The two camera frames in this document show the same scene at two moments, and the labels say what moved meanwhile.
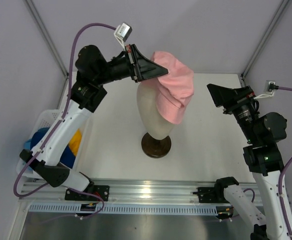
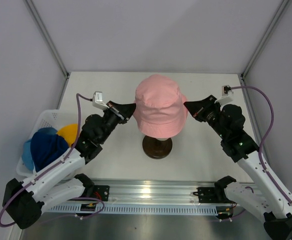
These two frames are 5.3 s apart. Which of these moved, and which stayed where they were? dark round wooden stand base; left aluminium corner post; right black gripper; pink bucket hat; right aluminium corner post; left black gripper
Moved: left black gripper; pink bucket hat; right black gripper
Stayed: dark round wooden stand base; left aluminium corner post; right aluminium corner post
